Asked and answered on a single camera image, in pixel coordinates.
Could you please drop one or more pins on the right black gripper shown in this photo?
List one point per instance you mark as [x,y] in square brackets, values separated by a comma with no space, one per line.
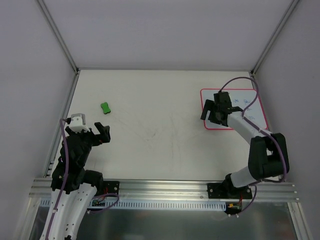
[215,113]

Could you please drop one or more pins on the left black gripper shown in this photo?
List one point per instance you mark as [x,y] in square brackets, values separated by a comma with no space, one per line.
[88,135]

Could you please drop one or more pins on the green whiteboard eraser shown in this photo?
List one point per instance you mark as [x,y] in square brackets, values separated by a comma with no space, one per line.
[105,108]

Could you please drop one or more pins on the pink framed whiteboard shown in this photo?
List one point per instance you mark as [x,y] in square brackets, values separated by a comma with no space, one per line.
[240,97]

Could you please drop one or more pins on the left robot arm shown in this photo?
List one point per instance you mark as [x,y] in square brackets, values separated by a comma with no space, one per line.
[72,186]

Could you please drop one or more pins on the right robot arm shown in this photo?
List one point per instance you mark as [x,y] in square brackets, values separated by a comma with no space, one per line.
[267,158]

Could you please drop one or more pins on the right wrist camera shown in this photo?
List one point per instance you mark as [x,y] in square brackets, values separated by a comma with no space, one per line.
[222,99]

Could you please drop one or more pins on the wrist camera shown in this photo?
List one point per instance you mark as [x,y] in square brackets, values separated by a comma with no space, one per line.
[222,99]
[78,123]

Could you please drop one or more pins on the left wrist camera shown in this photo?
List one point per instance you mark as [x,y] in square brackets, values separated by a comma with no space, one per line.
[78,123]

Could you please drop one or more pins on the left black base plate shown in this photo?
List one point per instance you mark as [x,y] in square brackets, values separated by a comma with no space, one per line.
[110,187]

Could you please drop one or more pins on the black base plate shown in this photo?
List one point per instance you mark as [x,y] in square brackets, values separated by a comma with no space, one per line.
[110,187]
[219,191]

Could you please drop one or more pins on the aluminium mounting rail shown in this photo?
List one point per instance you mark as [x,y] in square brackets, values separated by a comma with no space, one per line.
[184,190]

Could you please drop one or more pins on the white slotted cable duct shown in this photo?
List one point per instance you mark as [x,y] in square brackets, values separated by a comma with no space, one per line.
[126,204]

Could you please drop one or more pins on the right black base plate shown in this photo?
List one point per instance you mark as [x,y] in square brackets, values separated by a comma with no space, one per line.
[219,191]

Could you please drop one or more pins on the right aluminium frame post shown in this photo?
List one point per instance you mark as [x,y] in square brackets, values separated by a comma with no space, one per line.
[274,36]

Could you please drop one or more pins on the aluminium frame post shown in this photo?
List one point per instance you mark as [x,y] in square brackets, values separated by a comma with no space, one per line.
[274,36]
[56,32]

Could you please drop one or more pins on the left aluminium frame post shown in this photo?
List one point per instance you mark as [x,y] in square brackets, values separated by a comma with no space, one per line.
[56,32]

